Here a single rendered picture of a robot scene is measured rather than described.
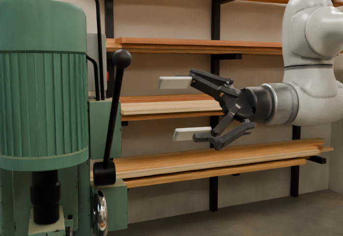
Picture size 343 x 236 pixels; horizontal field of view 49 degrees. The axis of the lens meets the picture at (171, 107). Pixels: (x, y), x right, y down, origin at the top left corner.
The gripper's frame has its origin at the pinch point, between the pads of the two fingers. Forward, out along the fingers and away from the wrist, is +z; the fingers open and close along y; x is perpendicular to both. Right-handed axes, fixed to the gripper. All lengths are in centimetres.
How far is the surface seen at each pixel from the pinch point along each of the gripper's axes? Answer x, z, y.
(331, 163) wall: -252, -278, 131
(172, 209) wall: -260, -84, 103
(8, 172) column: -31.8, 32.5, 8.7
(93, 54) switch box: -16.3, 10.7, 34.8
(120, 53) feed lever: 9.6, 10.6, 4.4
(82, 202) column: -38.8, 15.1, 2.5
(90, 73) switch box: -20.0, 11.5, 31.4
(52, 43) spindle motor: 8.1, 21.9, 8.8
